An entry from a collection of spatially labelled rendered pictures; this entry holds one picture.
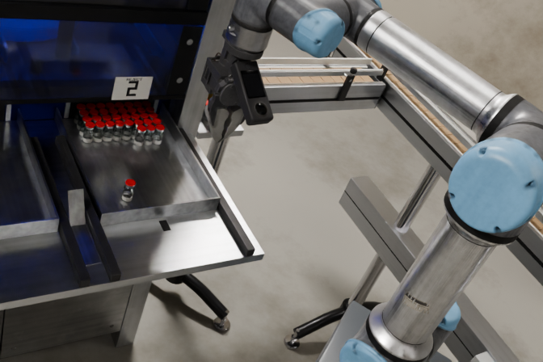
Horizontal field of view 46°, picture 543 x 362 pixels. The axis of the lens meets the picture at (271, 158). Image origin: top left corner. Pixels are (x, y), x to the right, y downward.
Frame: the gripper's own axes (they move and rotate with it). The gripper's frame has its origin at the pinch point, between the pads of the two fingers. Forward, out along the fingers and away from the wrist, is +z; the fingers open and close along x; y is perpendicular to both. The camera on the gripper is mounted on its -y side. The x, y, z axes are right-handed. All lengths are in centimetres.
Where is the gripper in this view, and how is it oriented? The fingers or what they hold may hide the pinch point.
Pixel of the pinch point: (220, 138)
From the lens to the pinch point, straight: 124.0
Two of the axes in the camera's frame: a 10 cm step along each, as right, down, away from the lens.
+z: -3.0, 7.6, 5.8
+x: -8.4, 0.8, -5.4
